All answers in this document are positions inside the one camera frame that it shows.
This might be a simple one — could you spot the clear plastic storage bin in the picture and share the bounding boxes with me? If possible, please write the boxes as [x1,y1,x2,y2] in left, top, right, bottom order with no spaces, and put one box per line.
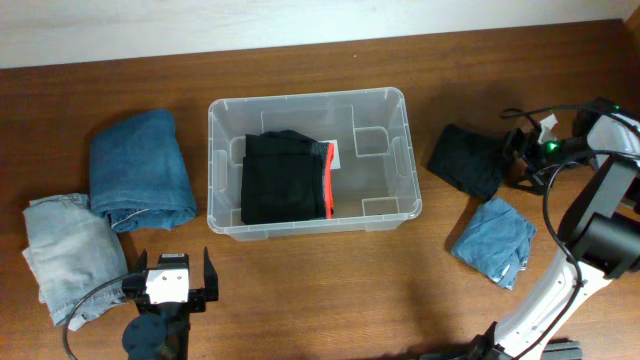
[207,87,422,241]

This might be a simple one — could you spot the white label in bin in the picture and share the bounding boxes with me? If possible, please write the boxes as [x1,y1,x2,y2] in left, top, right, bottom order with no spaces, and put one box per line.
[327,140,341,170]

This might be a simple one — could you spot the small blue garment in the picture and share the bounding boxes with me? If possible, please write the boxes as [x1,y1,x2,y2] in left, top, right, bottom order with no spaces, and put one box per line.
[451,198,537,290]

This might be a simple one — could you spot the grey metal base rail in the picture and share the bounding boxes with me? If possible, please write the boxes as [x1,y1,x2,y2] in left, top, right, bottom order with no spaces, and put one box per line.
[541,341,583,360]

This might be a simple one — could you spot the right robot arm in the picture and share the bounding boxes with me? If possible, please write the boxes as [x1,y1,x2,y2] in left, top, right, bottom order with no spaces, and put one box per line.
[206,88,639,359]

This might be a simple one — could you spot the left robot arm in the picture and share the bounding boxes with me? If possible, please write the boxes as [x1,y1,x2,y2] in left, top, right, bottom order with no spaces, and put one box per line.
[122,253,208,360]

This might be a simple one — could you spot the black garment with red band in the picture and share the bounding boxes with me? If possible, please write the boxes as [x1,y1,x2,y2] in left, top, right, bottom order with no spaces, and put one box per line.
[241,130,336,225]

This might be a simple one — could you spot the light blue folded jeans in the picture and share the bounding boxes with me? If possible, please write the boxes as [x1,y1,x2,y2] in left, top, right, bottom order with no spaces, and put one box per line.
[22,193,128,326]

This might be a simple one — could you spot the dark blue folded jeans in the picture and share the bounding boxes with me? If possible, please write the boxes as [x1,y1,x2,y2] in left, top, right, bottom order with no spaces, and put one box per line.
[89,109,197,233]

